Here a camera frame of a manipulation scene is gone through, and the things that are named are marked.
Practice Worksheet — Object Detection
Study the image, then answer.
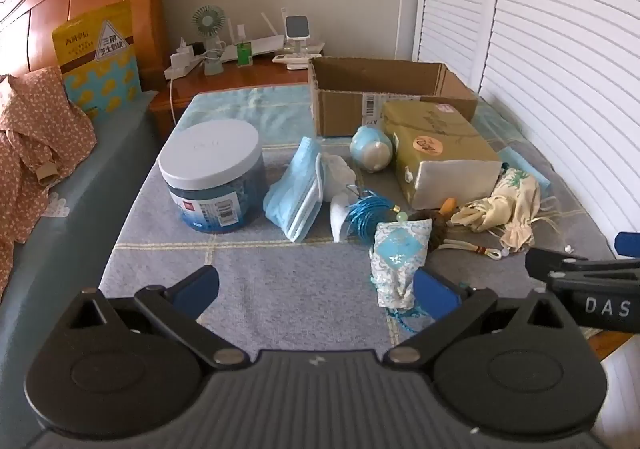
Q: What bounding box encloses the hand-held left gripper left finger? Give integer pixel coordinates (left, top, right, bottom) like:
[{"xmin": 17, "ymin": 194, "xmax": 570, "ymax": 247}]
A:
[{"xmin": 65, "ymin": 265, "xmax": 248, "ymax": 370}]

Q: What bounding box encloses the blue and white round plush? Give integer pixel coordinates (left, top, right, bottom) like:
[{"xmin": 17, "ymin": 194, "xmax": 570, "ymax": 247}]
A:
[{"xmin": 349, "ymin": 125, "xmax": 394, "ymax": 173}]

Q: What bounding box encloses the yellow snack bag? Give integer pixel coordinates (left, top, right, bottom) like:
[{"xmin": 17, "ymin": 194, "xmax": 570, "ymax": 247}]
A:
[{"xmin": 51, "ymin": 0, "xmax": 142, "ymax": 122}]

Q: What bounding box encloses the cardboard box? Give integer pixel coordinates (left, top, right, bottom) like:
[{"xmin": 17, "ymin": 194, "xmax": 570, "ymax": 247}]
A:
[{"xmin": 306, "ymin": 56, "xmax": 480, "ymax": 137}]

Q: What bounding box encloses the white router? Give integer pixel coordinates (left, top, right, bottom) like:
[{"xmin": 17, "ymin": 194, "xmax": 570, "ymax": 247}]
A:
[{"xmin": 220, "ymin": 12, "xmax": 326, "ymax": 64}]

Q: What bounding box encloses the white power cable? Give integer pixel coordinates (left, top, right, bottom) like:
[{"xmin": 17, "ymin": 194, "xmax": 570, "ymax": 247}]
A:
[{"xmin": 167, "ymin": 76, "xmax": 180, "ymax": 126}]

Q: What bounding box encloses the white power strip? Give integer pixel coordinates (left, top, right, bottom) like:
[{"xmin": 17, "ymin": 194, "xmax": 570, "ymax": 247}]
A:
[{"xmin": 165, "ymin": 36, "xmax": 205, "ymax": 80}]

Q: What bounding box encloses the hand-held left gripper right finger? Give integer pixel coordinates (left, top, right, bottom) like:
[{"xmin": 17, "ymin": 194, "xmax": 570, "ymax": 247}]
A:
[{"xmin": 382, "ymin": 268, "xmax": 576, "ymax": 370}]

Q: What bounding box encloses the green label spray bottle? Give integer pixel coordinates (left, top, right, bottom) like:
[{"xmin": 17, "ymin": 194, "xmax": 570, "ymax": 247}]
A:
[{"xmin": 235, "ymin": 24, "xmax": 253, "ymax": 66}]

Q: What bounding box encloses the orange floral cloth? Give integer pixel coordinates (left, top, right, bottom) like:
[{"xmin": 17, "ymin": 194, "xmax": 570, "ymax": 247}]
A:
[{"xmin": 0, "ymin": 65, "xmax": 98, "ymax": 302}]

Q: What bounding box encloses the stack of blue face masks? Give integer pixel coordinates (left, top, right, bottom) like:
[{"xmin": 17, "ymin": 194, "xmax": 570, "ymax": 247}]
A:
[{"xmin": 262, "ymin": 136, "xmax": 327, "ymax": 244}]

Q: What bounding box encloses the teal bed sheet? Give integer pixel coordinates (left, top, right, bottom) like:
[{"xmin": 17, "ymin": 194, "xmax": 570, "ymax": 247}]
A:
[{"xmin": 0, "ymin": 96, "xmax": 168, "ymax": 449}]

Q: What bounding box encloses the green mini desk fan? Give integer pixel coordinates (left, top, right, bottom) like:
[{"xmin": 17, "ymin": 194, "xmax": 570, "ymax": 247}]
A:
[{"xmin": 191, "ymin": 4, "xmax": 227, "ymax": 76}]

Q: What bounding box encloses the plastic jar with white lid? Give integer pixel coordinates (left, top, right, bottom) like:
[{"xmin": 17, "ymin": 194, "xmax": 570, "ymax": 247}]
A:
[{"xmin": 158, "ymin": 122, "xmax": 266, "ymax": 232}]

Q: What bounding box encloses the blue white patterned sachet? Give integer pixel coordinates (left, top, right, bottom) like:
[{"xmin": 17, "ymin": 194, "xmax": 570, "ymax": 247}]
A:
[{"xmin": 369, "ymin": 212, "xmax": 433, "ymax": 330}]

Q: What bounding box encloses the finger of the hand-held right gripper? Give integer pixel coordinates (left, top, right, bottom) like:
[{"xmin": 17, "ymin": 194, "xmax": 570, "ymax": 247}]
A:
[
  {"xmin": 614, "ymin": 230, "xmax": 640, "ymax": 260},
  {"xmin": 525, "ymin": 247, "xmax": 640, "ymax": 286}
]

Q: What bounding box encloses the light blue packet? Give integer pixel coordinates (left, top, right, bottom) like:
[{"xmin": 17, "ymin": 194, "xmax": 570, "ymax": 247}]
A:
[{"xmin": 497, "ymin": 145, "xmax": 552, "ymax": 190}]

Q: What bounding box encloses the brown pendant with cord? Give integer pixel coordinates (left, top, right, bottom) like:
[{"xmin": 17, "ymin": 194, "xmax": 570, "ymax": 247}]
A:
[{"xmin": 409, "ymin": 198, "xmax": 503, "ymax": 261}]

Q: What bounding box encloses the olive yellow tissue pack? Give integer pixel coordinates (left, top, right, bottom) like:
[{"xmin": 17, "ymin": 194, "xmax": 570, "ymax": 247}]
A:
[{"xmin": 381, "ymin": 100, "xmax": 502, "ymax": 210}]

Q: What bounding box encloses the white crumpled cloth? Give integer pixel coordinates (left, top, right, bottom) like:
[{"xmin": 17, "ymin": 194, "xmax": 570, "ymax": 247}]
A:
[{"xmin": 320, "ymin": 154, "xmax": 360, "ymax": 244}]

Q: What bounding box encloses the wooden nightstand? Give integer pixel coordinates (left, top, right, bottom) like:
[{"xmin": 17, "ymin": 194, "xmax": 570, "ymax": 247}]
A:
[{"xmin": 148, "ymin": 49, "xmax": 327, "ymax": 139}]

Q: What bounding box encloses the cream printed drawstring pouch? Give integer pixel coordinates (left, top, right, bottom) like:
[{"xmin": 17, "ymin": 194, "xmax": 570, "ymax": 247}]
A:
[{"xmin": 452, "ymin": 168, "xmax": 543, "ymax": 250}]

